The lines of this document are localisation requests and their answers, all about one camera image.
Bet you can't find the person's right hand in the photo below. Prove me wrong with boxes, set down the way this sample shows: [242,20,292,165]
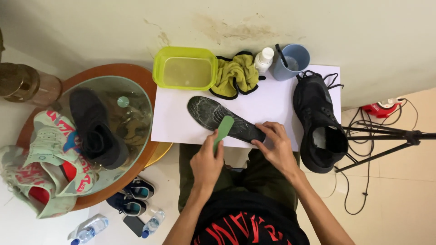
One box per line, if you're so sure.
[251,121,301,178]

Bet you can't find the person's left hand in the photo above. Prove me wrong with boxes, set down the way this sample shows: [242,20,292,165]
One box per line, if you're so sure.
[190,129,225,193]

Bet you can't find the green cleaning brush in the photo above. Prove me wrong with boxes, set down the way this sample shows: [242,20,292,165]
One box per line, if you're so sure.
[213,115,235,154]

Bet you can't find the black shoe insole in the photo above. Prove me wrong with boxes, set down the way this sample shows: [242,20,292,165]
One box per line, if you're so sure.
[187,96,266,144]

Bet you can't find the olive green trousers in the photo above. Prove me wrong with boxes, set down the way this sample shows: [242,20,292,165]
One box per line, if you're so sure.
[178,143,301,213]

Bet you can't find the white board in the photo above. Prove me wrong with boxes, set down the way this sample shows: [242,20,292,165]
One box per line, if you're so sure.
[151,64,342,152]

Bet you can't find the black sneaker with laces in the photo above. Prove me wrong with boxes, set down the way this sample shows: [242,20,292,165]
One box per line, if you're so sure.
[292,70,349,174]

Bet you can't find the black shirt with red print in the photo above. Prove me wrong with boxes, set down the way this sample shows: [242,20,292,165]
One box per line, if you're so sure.
[190,190,311,245]

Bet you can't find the navy blue shoe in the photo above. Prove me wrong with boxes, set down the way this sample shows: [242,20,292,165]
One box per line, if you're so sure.
[106,192,148,217]
[121,176,156,201]

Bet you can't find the clear water bottle blue cap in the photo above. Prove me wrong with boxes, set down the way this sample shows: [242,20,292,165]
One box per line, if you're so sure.
[141,209,166,239]
[70,216,109,245]

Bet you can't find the round glass table wooden rim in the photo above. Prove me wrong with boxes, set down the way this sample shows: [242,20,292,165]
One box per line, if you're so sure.
[16,63,173,212]

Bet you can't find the blue plastic cup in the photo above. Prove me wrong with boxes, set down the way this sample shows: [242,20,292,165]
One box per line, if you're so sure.
[273,44,311,82]

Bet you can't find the yellow-green cloth with black edge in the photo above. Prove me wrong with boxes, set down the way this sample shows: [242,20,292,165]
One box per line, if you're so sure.
[209,51,267,100]

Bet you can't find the white plastic bottle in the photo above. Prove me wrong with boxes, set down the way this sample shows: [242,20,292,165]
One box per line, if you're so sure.
[254,47,275,76]

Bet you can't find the black phone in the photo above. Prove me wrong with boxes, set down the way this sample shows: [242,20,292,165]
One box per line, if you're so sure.
[123,215,146,238]

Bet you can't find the black toothbrush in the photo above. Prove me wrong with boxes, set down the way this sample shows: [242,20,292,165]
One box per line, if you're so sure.
[275,43,289,69]

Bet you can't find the lime green plastic container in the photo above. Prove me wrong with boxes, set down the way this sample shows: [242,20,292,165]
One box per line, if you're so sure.
[152,46,218,91]

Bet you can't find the black tripod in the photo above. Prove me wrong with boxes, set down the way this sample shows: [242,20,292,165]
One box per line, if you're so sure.
[334,125,436,173]

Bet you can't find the black sneaker without laces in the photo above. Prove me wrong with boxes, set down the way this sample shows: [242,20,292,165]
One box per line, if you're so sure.
[69,87,130,170]

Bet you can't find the mint green red sneaker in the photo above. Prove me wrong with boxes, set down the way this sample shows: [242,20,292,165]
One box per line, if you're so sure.
[0,145,79,220]
[22,110,100,198]

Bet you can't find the brown glass jar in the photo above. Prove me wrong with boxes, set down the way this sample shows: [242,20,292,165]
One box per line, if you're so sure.
[0,63,63,108]

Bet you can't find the black cables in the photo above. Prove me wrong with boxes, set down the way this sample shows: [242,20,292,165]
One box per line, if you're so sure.
[335,98,420,216]

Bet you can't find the red cable reel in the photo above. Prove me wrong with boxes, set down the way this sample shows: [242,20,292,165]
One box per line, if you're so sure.
[361,98,404,119]

